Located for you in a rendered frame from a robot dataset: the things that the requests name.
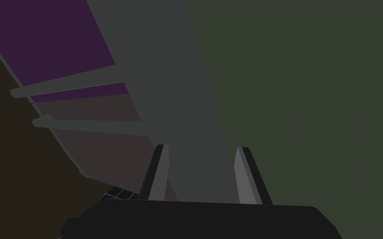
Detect purple drawer front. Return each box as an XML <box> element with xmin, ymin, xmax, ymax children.
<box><xmin>0</xmin><ymin>0</ymin><xmax>130</xmax><ymax>103</ymax></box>

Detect grey bar handle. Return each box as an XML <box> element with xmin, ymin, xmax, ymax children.
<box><xmin>10</xmin><ymin>65</ymin><xmax>126</xmax><ymax>99</ymax></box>
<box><xmin>32</xmin><ymin>115</ymin><xmax>150</xmax><ymax>137</ymax></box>

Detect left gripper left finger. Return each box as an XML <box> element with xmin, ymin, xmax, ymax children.
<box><xmin>139</xmin><ymin>144</ymin><xmax>170</xmax><ymax>202</ymax></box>

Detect grey cupboard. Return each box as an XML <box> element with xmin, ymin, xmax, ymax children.
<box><xmin>0</xmin><ymin>0</ymin><xmax>241</xmax><ymax>204</ymax></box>

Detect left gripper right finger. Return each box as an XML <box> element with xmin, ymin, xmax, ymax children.
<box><xmin>233</xmin><ymin>146</ymin><xmax>274</xmax><ymax>205</ymax></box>

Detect dark mauve drawer front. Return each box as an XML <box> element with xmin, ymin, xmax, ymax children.
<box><xmin>33</xmin><ymin>94</ymin><xmax>179</xmax><ymax>202</ymax></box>

